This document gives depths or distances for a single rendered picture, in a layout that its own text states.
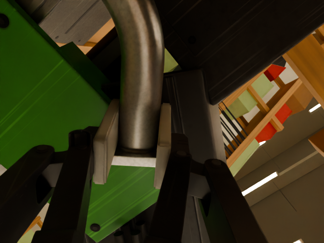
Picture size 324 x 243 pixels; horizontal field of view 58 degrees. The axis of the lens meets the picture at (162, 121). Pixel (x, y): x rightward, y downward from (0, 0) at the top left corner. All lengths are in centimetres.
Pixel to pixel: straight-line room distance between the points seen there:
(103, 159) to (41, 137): 11
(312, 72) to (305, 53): 6
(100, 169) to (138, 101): 5
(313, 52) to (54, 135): 88
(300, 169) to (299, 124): 220
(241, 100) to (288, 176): 461
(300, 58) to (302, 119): 868
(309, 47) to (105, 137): 90
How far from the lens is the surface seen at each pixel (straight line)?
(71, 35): 86
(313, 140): 81
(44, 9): 26
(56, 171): 16
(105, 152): 17
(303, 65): 102
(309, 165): 786
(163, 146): 16
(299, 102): 424
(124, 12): 19
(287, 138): 975
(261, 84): 382
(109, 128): 18
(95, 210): 30
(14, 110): 27
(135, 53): 19
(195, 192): 16
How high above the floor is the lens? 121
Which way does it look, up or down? 2 degrees up
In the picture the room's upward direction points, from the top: 141 degrees clockwise
